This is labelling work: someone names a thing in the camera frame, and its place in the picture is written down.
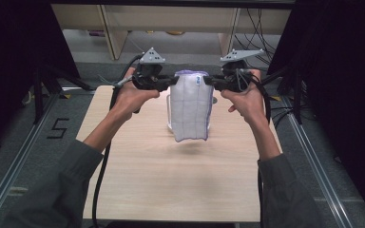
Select white rack with tall handle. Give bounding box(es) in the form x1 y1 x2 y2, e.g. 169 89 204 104
165 94 216 134

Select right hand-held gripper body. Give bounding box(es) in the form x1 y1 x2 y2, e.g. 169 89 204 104
215 47 265 93

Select beige background desk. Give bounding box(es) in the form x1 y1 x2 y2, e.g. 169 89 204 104
50 3 293 63

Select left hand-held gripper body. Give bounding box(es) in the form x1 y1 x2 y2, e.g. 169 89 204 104
131 47 172 93

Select black floor cables beside table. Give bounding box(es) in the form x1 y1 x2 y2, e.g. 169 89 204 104
269 104 297 128

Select person's right hand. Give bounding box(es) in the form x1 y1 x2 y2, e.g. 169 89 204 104
220 68 268 125

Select white cloth with purple trim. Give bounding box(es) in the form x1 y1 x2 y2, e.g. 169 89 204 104
169 69 215 143

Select dark curtain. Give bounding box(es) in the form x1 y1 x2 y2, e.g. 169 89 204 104
0 0 81 160
266 0 365 219

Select aluminium floor rail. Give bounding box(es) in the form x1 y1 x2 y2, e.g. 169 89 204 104
0 93 60 228
280 94 355 228

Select bundle of black background cables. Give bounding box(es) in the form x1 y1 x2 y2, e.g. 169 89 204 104
234 8 282 72

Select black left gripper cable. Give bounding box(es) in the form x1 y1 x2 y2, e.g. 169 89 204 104
91 53 144 228

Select black metal stand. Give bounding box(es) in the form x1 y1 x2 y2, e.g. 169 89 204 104
259 63 304 126
32 63 95 125

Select person's left hand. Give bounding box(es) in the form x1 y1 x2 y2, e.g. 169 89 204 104
110 66 162 124

